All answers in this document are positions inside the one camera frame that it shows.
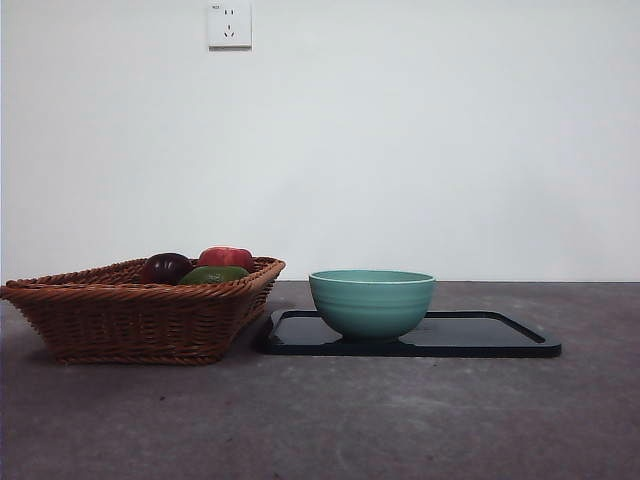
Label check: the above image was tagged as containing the dark rectangular tray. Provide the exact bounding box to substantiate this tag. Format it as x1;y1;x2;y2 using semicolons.
255;308;563;359

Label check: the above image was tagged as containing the teal ribbed bowl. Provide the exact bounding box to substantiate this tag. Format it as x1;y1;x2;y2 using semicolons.
308;269;437;344

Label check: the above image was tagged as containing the brown wicker basket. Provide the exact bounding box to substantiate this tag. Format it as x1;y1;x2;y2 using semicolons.
0;255;287;366

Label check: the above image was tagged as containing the green oval fruit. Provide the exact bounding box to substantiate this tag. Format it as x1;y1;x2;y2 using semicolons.
177;264;250;286

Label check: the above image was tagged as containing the dark purple round fruit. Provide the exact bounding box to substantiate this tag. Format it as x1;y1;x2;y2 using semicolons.
139;252;194;285

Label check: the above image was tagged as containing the white wall socket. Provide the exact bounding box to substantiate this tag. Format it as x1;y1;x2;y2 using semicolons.
208;2;253;50

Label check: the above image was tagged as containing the red round fruit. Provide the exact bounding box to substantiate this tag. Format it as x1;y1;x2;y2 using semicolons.
197;245;255;274

